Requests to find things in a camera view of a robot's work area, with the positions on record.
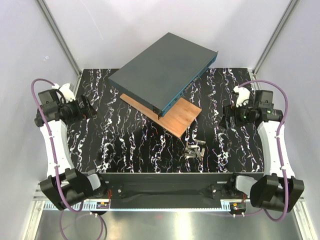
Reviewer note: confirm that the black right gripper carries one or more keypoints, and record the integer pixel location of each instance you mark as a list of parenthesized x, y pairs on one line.
[(229, 111)]

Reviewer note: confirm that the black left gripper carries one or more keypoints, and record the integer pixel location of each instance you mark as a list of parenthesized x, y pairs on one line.
[(87, 111)]

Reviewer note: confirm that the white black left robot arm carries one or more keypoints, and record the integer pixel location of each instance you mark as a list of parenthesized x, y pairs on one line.
[(64, 186)]

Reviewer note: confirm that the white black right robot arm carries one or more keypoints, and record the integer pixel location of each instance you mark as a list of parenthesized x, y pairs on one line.
[(278, 189)]

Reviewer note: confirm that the wooden board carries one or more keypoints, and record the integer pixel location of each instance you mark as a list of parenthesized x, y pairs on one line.
[(176, 120)]

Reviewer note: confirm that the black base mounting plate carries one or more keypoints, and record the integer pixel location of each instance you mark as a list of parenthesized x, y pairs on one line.
[(164, 191)]

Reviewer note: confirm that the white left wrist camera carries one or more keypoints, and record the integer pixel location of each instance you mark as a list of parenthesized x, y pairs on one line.
[(66, 92)]

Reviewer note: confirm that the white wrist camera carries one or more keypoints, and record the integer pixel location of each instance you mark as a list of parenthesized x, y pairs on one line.
[(243, 96), (66, 92)]

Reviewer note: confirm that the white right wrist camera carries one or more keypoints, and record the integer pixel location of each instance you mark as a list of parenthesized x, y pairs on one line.
[(243, 96)]

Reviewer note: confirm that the dark grey network switch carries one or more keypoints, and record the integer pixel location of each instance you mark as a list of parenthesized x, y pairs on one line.
[(161, 74)]

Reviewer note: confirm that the left aluminium frame post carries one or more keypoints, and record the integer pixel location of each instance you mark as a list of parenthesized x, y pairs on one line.
[(58, 36)]

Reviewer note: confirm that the aluminium frame post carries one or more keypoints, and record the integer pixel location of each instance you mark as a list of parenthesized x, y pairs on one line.
[(58, 36), (289, 10)]

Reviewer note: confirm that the right aluminium frame post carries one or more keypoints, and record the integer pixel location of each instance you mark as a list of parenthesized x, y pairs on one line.
[(289, 10)]

